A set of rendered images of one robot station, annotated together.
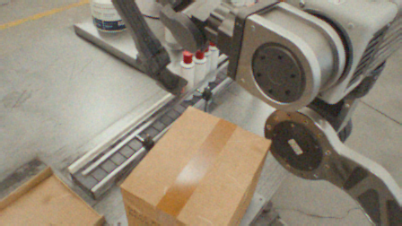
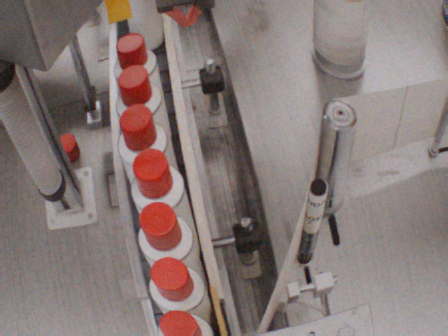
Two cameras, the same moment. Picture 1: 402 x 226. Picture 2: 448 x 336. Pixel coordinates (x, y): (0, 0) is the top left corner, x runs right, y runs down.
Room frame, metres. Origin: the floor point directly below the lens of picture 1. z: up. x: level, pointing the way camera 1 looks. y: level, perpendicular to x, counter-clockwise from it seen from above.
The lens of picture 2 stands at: (1.59, -0.36, 1.57)
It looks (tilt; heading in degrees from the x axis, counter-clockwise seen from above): 61 degrees down; 140
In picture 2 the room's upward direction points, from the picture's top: 7 degrees counter-clockwise
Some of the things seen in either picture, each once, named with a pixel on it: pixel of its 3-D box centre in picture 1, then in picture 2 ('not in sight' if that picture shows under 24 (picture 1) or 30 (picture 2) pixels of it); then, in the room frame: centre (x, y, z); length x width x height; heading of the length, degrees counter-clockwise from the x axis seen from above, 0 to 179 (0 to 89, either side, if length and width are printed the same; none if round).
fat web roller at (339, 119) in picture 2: not in sight; (334, 160); (1.41, -0.06, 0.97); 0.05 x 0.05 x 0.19
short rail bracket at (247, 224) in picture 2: not in sight; (233, 243); (1.37, -0.18, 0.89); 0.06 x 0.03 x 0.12; 55
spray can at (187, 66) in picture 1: (187, 76); not in sight; (0.93, 0.05, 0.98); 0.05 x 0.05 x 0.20
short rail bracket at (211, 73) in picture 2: not in sight; (212, 85); (1.20, -0.04, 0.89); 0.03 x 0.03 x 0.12; 55
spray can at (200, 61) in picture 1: (198, 72); not in sight; (0.97, 0.01, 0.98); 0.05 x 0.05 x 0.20
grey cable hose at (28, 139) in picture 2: not in sight; (25, 133); (1.27, -0.31, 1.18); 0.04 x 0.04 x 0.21
